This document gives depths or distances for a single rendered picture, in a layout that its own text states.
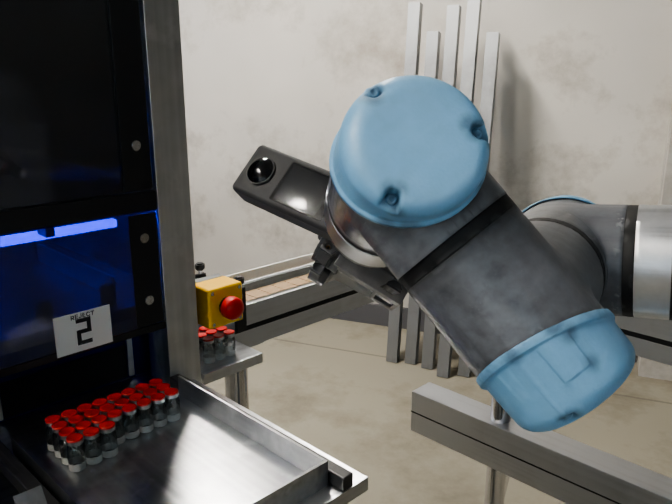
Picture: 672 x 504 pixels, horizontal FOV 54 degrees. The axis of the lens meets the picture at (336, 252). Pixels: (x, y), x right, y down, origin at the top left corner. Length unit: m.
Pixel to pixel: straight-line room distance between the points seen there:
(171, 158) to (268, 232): 2.84
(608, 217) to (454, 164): 0.17
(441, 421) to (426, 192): 1.51
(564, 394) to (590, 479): 1.29
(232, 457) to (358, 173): 0.68
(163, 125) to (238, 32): 2.82
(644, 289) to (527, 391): 0.14
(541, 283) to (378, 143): 0.10
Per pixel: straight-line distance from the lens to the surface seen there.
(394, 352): 3.27
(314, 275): 0.56
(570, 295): 0.34
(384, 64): 3.49
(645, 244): 0.45
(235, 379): 1.43
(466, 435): 1.77
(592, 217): 0.46
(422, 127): 0.32
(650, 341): 1.42
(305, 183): 0.51
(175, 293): 1.09
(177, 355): 1.13
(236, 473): 0.91
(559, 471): 1.66
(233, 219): 3.97
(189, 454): 0.96
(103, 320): 1.04
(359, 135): 0.31
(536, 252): 0.34
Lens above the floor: 1.39
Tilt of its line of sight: 15 degrees down
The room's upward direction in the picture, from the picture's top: straight up
